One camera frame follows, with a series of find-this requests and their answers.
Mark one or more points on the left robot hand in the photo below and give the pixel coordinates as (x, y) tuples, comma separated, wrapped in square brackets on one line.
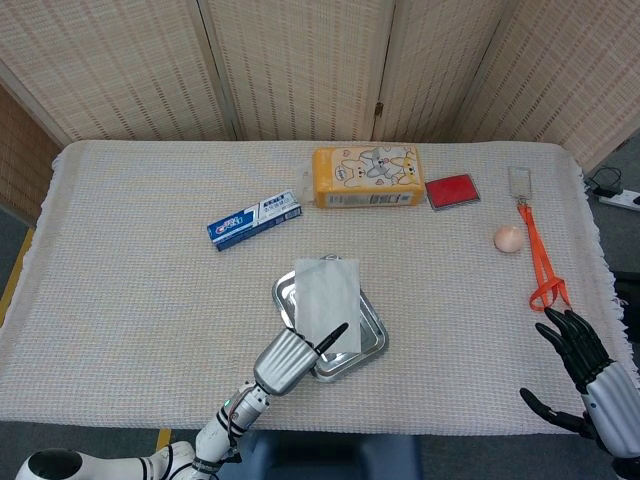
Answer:
[(292, 360)]

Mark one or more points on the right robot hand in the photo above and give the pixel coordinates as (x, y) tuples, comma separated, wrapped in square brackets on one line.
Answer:
[(595, 380)]

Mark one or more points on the white paper napkin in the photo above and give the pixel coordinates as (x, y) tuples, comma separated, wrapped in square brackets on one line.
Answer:
[(327, 300)]

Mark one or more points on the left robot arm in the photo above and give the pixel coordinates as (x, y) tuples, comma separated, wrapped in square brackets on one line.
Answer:
[(200, 435)]

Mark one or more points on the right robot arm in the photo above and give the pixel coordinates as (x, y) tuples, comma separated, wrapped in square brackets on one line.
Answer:
[(627, 467)]

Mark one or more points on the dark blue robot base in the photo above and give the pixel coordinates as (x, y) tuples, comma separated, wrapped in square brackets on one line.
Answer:
[(330, 457)]

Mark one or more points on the silver metal tray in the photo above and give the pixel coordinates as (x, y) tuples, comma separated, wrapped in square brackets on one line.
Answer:
[(370, 335)]

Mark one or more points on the red rectangular block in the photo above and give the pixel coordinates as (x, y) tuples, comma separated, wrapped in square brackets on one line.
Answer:
[(453, 191)]

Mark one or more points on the blue toothpaste box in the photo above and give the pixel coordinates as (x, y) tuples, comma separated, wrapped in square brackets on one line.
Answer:
[(255, 218)]

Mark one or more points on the pink egg-shaped ball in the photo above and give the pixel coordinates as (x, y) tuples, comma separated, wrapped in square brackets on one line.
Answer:
[(508, 238)]

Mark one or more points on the clear plastic wrapper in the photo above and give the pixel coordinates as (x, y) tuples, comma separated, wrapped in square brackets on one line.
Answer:
[(303, 186)]

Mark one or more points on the white woven tablecloth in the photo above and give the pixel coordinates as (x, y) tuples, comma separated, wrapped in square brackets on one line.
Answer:
[(150, 250)]

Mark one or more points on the white power strip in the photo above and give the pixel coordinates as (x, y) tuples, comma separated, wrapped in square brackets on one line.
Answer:
[(619, 198)]

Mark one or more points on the yellow rabbit print tissue pack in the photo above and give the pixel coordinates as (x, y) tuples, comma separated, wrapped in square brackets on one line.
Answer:
[(367, 175)]

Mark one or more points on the clear badge holder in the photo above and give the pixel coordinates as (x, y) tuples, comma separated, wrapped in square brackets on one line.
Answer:
[(520, 181)]

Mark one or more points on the woven folding screen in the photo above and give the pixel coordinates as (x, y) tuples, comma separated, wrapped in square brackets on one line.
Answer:
[(300, 65)]

